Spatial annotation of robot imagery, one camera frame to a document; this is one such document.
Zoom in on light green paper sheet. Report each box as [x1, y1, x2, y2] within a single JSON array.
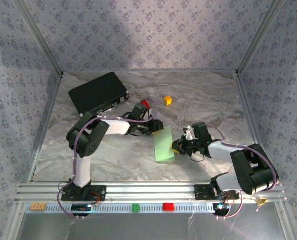
[[153, 125, 176, 163]]

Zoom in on black hard case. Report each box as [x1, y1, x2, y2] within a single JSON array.
[[68, 71, 131, 118]]

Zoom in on black controller board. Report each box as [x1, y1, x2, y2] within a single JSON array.
[[71, 203, 93, 213], [212, 202, 232, 214]]

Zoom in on orange tag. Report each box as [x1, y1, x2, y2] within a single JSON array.
[[30, 202, 47, 212]]

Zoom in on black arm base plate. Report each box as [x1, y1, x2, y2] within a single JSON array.
[[60, 184, 107, 202], [194, 184, 241, 201]]

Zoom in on aluminium mounting rail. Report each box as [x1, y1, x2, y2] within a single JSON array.
[[14, 181, 288, 204]]

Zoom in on aluminium table edge rail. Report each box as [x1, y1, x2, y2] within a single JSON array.
[[27, 73, 64, 185], [234, 73, 259, 145]]

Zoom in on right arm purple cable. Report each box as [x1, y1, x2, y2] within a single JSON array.
[[204, 122, 281, 220]]

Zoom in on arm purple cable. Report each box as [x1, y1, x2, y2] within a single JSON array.
[[204, 122, 281, 220], [57, 98, 159, 221]]

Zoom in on slotted grey cable duct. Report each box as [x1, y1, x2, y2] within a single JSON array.
[[24, 202, 216, 215]]

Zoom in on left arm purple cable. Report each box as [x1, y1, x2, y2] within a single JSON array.
[[57, 98, 159, 221]]

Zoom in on aluminium frame post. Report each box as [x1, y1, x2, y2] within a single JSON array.
[[235, 0, 287, 77], [13, 0, 65, 77]]

